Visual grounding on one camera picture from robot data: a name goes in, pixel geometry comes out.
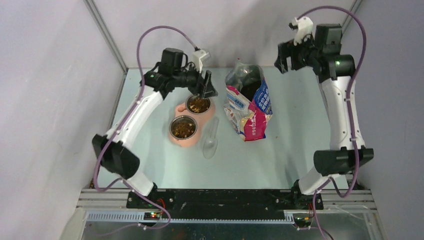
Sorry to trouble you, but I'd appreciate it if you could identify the pink pet food bag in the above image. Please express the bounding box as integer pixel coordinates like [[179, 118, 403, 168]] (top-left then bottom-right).
[[223, 59, 273, 142]]

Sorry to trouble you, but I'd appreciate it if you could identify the aluminium front frame rail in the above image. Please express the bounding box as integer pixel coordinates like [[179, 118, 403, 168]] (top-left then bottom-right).
[[77, 189, 377, 224]]

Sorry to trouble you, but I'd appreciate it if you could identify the clear plastic scoop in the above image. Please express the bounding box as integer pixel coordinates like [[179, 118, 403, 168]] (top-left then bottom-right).
[[202, 116, 220, 159]]

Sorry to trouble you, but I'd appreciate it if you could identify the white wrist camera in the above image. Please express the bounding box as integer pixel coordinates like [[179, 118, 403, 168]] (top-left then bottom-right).
[[289, 16, 314, 46], [192, 48, 211, 74]]

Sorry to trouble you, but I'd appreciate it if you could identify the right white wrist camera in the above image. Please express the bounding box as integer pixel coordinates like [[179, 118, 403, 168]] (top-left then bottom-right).
[[289, 16, 314, 46]]

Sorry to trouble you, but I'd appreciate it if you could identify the left corner aluminium post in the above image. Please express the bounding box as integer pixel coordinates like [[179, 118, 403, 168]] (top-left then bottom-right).
[[83, 0, 129, 75]]

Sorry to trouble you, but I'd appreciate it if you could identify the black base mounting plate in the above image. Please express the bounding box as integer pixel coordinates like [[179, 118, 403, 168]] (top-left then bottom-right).
[[148, 188, 324, 221]]

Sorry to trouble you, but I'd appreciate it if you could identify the pink double bowl feeder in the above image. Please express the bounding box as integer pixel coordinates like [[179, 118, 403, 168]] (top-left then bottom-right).
[[168, 95, 216, 148]]

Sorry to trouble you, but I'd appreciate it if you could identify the corner aluminium post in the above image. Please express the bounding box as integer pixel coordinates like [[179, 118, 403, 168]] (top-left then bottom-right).
[[339, 0, 364, 32], [83, 0, 129, 75]]

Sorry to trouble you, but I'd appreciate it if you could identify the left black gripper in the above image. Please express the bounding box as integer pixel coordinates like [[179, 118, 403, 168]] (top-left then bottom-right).
[[173, 61, 218, 100]]

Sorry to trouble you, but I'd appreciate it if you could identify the right controller board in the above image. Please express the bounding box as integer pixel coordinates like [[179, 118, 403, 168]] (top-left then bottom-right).
[[293, 217, 314, 230]]

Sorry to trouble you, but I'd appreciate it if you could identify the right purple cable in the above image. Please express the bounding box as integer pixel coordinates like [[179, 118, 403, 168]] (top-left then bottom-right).
[[296, 5, 368, 240]]

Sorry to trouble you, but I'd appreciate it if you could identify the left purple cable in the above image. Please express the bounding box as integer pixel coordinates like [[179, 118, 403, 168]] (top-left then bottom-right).
[[92, 25, 200, 231]]

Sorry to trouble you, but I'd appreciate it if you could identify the steel bowl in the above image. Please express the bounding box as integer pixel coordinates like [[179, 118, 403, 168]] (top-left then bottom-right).
[[185, 95, 211, 114], [169, 115, 198, 140]]

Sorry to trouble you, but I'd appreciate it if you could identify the far steel bowl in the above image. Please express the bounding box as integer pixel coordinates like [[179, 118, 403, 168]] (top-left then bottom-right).
[[185, 95, 211, 114]]

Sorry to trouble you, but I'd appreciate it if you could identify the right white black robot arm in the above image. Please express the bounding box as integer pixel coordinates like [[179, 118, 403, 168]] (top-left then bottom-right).
[[274, 23, 374, 209]]

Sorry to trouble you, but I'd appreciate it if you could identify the right corner aluminium post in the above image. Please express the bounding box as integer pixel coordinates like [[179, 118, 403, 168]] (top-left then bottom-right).
[[339, 0, 364, 32]]

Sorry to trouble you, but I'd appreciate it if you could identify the brown kibble pet food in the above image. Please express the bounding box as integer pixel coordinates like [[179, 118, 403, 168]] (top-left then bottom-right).
[[171, 118, 196, 139]]

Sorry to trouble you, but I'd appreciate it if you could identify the controller board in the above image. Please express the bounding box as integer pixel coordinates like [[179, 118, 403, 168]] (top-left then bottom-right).
[[143, 212, 162, 221], [293, 217, 314, 230]]

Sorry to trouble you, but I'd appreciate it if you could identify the left controller board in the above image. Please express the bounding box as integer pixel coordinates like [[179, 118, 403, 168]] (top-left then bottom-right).
[[143, 212, 162, 221]]

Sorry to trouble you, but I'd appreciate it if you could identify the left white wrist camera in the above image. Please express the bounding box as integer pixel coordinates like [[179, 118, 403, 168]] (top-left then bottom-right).
[[192, 48, 211, 74]]

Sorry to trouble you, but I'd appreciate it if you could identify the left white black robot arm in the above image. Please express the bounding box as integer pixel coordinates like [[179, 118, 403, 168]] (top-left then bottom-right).
[[92, 47, 218, 208]]

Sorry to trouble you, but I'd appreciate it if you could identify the purple cable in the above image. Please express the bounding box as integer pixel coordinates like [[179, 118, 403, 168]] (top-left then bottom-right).
[[296, 5, 368, 240], [92, 25, 200, 231]]

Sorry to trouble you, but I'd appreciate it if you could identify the near steel bowl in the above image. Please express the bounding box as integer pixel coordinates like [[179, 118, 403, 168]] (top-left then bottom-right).
[[169, 115, 198, 140]]

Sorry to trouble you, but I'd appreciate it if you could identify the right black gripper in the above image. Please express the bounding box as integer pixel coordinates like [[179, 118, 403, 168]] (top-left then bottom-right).
[[274, 31, 321, 74]]

